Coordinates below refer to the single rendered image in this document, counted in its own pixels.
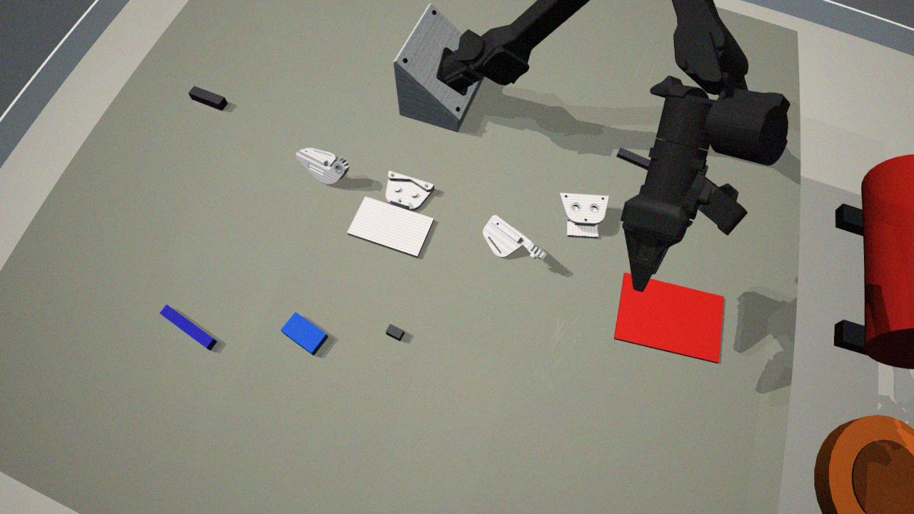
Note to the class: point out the red flat plate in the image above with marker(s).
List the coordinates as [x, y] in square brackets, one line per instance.
[670, 318]

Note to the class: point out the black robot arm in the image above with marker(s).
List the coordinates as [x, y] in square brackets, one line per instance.
[743, 124]

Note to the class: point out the blue rectangular bar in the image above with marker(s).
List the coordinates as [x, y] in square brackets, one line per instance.
[188, 327]

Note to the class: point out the blue rectangular block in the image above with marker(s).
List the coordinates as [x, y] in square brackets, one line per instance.
[304, 333]

